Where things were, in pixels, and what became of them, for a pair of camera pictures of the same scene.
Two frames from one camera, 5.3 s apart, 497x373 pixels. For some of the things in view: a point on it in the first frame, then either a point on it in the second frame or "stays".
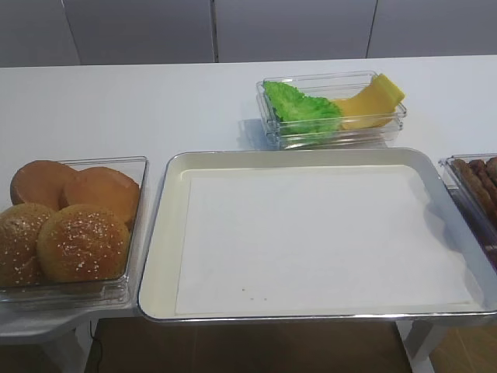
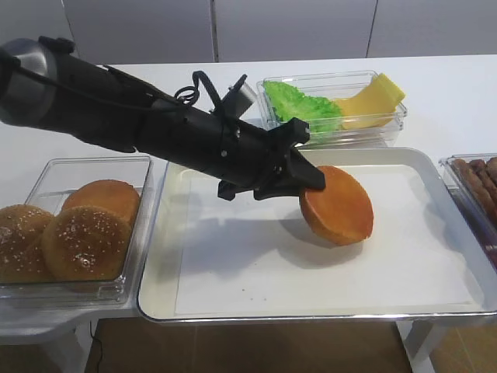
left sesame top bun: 20,225 stays
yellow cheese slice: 372,108 stays
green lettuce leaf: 301,116 stays
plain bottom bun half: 41,182 → 341,213
